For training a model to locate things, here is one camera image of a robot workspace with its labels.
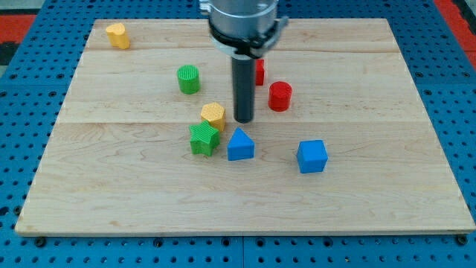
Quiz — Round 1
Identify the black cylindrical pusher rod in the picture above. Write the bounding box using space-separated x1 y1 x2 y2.
231 58 256 124

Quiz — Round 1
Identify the red star block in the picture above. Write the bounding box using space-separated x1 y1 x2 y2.
255 59 266 86

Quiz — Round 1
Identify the yellow hexagon block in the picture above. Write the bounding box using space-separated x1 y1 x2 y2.
200 102 226 132

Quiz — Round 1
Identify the green star block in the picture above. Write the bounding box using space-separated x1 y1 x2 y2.
189 121 220 156

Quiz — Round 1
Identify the red cylinder block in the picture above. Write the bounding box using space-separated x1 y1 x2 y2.
268 81 292 112

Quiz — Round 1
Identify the green cylinder block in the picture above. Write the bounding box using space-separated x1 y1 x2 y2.
176 65 200 95

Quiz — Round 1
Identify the blue triangle block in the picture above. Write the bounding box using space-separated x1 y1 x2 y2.
227 127 255 161

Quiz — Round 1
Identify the blue cube block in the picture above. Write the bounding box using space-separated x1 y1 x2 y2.
297 140 328 173

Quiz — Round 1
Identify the wooden board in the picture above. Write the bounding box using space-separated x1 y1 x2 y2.
15 19 475 237

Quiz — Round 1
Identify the yellow heart block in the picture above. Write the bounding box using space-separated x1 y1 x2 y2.
106 23 130 49

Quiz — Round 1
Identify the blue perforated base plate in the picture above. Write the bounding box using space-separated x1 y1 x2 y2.
1 0 475 267

